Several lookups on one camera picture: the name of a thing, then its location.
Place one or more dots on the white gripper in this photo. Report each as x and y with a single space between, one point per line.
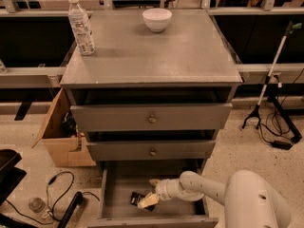
164 189

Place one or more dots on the grey wooden drawer cabinet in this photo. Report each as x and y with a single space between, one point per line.
185 64

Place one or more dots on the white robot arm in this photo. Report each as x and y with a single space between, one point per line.
249 200

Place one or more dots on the black handle on floor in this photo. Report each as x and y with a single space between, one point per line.
76 201

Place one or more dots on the black equipment base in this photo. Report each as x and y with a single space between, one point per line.
10 175

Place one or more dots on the grey middle drawer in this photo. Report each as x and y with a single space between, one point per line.
150 150

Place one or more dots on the black rxbar chocolate bar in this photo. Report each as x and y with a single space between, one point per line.
136 198

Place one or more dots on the grey top drawer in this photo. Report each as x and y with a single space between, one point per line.
148 117

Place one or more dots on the grey open bottom drawer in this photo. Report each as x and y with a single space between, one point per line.
121 179

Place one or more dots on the clear round floor disc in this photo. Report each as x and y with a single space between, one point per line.
36 205

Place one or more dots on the white ceramic bowl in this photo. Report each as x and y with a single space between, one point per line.
157 19

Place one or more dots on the clear plastic water bottle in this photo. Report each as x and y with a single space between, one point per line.
79 21

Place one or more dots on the brown cardboard box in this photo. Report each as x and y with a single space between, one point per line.
65 150

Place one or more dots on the white reacher grabber stick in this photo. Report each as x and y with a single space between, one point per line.
289 30

